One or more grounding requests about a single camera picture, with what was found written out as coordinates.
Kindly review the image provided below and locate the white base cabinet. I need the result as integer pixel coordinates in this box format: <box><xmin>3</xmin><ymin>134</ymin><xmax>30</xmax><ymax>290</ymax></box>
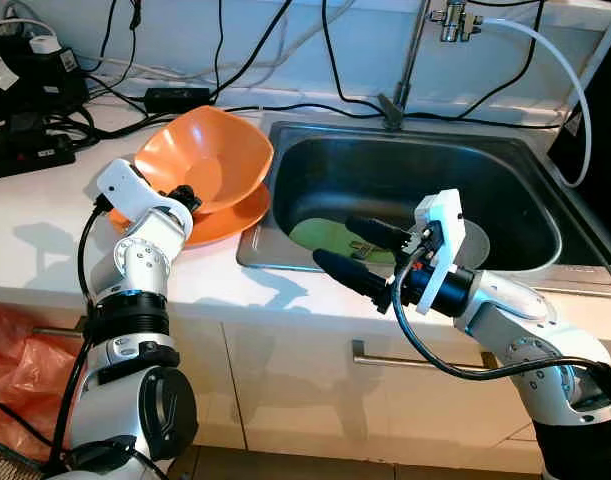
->
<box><xmin>0</xmin><ymin>290</ymin><xmax>611</xmax><ymax>451</ymax></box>

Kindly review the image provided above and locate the green plate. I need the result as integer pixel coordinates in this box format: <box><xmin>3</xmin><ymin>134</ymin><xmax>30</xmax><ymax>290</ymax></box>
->
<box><xmin>288</xmin><ymin>215</ymin><xmax>401</xmax><ymax>266</ymax></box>

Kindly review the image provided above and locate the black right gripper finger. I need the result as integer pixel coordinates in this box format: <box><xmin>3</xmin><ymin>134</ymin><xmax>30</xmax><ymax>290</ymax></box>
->
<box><xmin>345</xmin><ymin>215</ymin><xmax>411</xmax><ymax>251</ymax></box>
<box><xmin>313</xmin><ymin>248</ymin><xmax>391</xmax><ymax>301</ymax></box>

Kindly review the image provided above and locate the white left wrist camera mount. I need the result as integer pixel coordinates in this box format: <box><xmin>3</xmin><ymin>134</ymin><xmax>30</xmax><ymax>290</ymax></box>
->
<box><xmin>95</xmin><ymin>158</ymin><xmax>176</xmax><ymax>223</ymax></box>

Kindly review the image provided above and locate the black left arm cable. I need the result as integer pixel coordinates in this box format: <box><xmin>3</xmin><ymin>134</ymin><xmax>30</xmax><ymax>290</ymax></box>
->
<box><xmin>45</xmin><ymin>200</ymin><xmax>106</xmax><ymax>471</ymax></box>

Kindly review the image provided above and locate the orange plastic bowl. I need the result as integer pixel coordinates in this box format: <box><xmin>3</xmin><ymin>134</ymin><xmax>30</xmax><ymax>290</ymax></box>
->
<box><xmin>133</xmin><ymin>105</ymin><xmax>276</xmax><ymax>213</ymax></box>

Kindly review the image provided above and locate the stainless steel sink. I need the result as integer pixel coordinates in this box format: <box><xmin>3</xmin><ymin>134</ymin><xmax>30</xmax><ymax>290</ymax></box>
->
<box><xmin>235</xmin><ymin>120</ymin><xmax>611</xmax><ymax>291</ymax></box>

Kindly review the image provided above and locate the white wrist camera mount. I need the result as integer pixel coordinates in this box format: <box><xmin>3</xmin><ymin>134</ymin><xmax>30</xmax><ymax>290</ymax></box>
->
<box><xmin>410</xmin><ymin>190</ymin><xmax>466</xmax><ymax>316</ymax></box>
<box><xmin>95</xmin><ymin>158</ymin><xmax>176</xmax><ymax>223</ymax></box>

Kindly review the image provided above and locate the orange plastic bag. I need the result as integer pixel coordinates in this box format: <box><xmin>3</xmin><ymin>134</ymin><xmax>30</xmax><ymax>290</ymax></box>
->
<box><xmin>0</xmin><ymin>305</ymin><xmax>86</xmax><ymax>461</ymax></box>

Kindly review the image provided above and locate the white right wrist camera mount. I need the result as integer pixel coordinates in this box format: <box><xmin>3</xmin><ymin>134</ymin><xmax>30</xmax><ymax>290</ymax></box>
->
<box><xmin>410</xmin><ymin>190</ymin><xmax>466</xmax><ymax>316</ymax></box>

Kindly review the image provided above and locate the black charger box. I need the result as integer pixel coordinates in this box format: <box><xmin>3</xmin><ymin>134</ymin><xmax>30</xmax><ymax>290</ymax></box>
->
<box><xmin>0</xmin><ymin>35</ymin><xmax>91</xmax><ymax>121</ymax></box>

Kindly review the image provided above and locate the orange plastic plate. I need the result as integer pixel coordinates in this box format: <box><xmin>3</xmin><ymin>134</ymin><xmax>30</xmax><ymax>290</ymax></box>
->
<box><xmin>107</xmin><ymin>180</ymin><xmax>271</xmax><ymax>249</ymax></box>

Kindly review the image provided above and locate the metal cabinet handle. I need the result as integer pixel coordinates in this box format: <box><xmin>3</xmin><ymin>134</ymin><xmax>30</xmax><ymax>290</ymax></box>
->
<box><xmin>351</xmin><ymin>340</ymin><xmax>486</xmax><ymax>373</ymax></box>

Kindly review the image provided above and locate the round metal plate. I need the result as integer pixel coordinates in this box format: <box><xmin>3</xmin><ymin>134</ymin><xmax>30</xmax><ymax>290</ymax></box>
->
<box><xmin>455</xmin><ymin>215</ymin><xmax>493</xmax><ymax>269</ymax></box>

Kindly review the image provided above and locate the white flexible hose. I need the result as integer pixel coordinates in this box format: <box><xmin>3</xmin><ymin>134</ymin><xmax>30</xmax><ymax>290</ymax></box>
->
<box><xmin>480</xmin><ymin>18</ymin><xmax>593</xmax><ymax>189</ymax></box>

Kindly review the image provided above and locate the black wire mesh basket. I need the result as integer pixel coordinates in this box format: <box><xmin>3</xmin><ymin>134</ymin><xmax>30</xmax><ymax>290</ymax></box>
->
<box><xmin>0</xmin><ymin>435</ymin><xmax>46</xmax><ymax>480</ymax></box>

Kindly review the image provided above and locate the black power adapter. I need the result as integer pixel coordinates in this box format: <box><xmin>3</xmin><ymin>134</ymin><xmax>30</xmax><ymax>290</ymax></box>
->
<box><xmin>145</xmin><ymin>87</ymin><xmax>211</xmax><ymax>111</ymax></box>

